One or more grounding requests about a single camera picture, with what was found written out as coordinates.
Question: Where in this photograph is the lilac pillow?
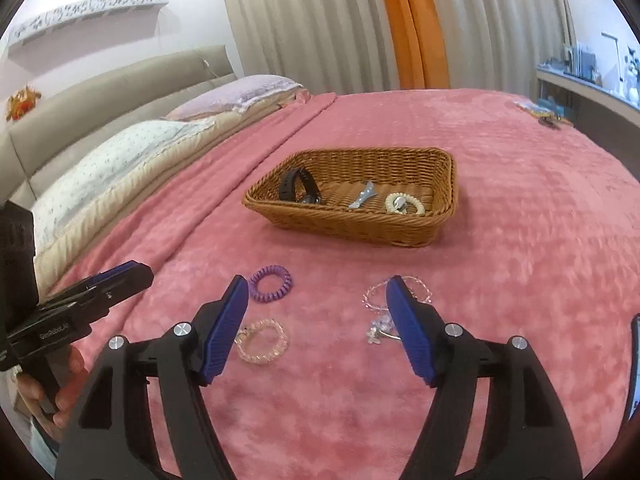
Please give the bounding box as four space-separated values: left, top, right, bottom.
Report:
165 75 302 122

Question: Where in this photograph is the beige padded headboard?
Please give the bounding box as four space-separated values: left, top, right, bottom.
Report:
1 46 238 207

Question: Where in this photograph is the brown wicker basket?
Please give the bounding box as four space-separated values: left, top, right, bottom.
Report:
243 148 458 248

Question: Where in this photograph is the smartphone at frame edge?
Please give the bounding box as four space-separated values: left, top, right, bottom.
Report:
624 314 640 422

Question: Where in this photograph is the white dotted pillow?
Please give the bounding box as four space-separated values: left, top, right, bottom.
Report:
32 117 215 254

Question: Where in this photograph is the peach spiral hair tie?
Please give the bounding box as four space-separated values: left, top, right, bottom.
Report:
232 316 292 366

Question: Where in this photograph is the white carved wall shelf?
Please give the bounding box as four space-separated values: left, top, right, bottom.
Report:
6 0 169 51

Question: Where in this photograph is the beige quilt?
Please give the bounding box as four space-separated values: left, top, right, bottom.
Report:
35 86 310 295

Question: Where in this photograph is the pink fleece blanket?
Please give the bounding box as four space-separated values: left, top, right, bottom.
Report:
64 90 639 479

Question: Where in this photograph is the beige pleated curtain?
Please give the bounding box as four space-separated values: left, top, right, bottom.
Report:
224 0 575 96

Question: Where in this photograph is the clear bead bracelet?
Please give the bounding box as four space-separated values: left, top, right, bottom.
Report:
361 274 433 311

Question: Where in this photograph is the long white desk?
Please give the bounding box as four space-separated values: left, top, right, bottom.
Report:
536 65 639 179

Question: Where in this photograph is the purple spiral hair tie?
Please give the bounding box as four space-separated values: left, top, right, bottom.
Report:
247 263 295 305

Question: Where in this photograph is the keys and packet on bed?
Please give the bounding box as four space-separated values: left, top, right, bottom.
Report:
513 100 574 129

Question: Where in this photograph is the black watch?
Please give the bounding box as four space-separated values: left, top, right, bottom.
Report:
278 167 322 205

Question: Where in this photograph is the cream spiral hair tie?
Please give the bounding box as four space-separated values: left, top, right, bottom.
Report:
384 190 426 217

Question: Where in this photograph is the left hand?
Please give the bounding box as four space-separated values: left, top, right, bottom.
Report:
15 346 89 436

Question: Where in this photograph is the silver butterfly bangle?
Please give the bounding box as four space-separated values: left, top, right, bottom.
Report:
366 311 400 344

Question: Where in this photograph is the orange curtain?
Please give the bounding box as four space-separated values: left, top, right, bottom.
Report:
384 0 450 89

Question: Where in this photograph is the orange wall decoration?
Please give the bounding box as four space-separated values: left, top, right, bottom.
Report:
6 86 41 122

